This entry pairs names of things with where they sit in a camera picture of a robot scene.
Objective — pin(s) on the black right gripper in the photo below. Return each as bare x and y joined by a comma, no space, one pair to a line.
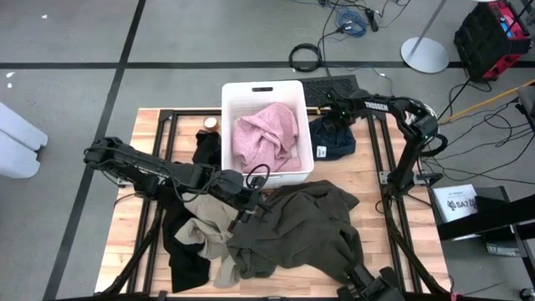
340,106

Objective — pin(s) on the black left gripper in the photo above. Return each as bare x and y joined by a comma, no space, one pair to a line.
234,186

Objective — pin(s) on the navy blue garment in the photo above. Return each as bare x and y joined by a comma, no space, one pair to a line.
338,142

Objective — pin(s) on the beige garment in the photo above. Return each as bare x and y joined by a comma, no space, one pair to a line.
209,230

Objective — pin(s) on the olive green sweatshirt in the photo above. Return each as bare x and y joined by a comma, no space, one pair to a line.
301,230

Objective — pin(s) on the pink garment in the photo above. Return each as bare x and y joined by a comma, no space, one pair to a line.
267,134

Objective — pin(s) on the black garment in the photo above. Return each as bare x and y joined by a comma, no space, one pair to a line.
184,259
207,148

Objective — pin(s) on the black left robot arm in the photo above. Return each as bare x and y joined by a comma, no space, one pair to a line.
138,167

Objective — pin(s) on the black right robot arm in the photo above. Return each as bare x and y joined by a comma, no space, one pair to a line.
411,142

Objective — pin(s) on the white perforated laundry basket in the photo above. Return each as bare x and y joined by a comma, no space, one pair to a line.
238,94

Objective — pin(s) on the black perforated floor mat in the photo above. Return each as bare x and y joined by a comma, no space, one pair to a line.
322,88

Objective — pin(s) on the black power strip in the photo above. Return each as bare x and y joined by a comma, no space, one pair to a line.
372,18

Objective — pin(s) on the white round stand base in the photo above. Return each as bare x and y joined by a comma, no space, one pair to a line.
424,54

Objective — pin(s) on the white printed cardboard box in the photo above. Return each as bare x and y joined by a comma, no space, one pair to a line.
455,205

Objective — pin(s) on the black and red case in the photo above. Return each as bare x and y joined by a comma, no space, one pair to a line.
480,42

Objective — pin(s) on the black equipment stand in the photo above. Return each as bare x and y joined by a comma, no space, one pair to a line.
501,217

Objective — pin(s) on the white furniture piece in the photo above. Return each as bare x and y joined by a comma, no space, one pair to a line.
16,142

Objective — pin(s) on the black metal table frame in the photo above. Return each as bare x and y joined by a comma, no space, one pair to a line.
188,112

